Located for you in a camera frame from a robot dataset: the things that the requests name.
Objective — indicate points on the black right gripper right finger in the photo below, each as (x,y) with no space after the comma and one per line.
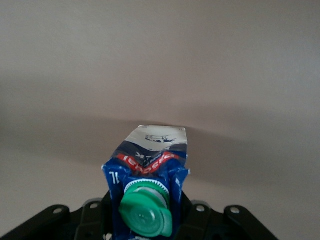
(225,222)

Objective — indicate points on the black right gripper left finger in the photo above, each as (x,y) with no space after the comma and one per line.
(60,222)

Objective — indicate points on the blue milk carton green cap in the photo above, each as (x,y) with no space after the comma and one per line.
(155,150)

